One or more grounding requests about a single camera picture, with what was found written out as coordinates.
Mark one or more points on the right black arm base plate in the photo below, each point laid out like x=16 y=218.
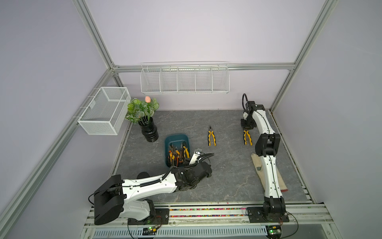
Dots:
x=262 y=214

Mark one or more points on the yellow grey open-jaw pliers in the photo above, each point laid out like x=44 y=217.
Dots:
x=172 y=155

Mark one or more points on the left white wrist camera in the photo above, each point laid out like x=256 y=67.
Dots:
x=196 y=154

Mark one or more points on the beige work glove red cuff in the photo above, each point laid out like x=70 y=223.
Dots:
x=260 y=172

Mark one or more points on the aluminium front rail frame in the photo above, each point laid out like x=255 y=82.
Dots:
x=218 y=220

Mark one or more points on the long white wire wall basket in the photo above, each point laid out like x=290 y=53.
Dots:
x=185 y=77

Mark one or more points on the small white wire side basket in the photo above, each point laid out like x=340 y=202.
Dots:
x=106 y=111

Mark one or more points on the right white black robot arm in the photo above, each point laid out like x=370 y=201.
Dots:
x=266 y=148

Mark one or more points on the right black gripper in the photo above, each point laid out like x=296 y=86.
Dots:
x=244 y=126

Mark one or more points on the yellow black combination pliers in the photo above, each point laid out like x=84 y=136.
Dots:
x=184 y=151

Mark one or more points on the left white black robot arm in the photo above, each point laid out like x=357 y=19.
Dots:
x=129 y=198

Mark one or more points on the teal plastic storage box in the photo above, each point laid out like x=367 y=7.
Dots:
x=176 y=140

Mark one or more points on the green plant in black vase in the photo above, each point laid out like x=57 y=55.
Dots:
x=141 y=113

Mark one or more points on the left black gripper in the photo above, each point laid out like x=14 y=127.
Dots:
x=185 y=168

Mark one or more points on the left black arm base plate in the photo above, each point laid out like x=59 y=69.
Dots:
x=159 y=217

